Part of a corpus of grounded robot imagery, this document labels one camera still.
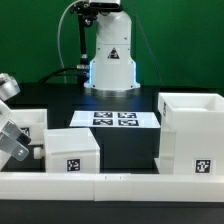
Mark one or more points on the white drawer with knob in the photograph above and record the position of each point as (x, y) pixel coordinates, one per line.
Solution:
(71, 150)

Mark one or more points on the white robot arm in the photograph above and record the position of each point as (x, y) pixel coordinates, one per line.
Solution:
(106, 68)

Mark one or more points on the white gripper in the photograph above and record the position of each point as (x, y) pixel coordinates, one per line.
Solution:
(10, 134)

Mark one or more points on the white front fence bar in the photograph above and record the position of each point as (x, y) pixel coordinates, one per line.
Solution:
(111, 187)

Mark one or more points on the white marker sheet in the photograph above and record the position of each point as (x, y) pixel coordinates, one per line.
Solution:
(114, 119)

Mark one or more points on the white drawer cabinet box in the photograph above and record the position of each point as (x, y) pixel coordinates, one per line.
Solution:
(192, 134)

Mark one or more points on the white open drawer tray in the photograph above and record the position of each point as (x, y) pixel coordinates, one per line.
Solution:
(32, 122)

